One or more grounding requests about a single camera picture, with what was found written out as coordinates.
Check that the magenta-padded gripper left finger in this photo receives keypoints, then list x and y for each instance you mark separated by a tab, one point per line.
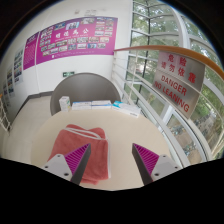
75	160

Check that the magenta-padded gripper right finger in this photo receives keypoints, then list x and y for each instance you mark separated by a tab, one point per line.
148	161

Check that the coral pink towel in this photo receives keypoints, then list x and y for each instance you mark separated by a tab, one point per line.
83	137

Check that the flat white blue box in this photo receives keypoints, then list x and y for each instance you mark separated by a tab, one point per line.
101	104
81	106

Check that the flat white teal box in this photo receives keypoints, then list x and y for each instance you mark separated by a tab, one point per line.
126	109

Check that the small upright white box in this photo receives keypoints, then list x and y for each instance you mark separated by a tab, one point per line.
65	104

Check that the grey tub chair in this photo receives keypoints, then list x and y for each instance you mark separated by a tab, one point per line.
83	88

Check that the metal danger warning sign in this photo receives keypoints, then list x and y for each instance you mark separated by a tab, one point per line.
175	93

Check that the short white stair railing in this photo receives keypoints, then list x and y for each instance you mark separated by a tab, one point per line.
4	115

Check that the green exit sign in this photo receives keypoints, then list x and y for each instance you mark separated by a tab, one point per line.
68	74

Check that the metal sign red characters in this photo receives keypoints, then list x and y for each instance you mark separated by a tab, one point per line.
181	68

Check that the large magenta photo poster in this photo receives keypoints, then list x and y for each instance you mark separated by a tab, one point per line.
76	48

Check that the narrow magenta text poster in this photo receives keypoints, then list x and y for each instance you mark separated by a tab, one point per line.
30	51

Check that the white photo wall poster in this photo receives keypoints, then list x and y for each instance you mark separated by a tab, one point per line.
18	66
10	81

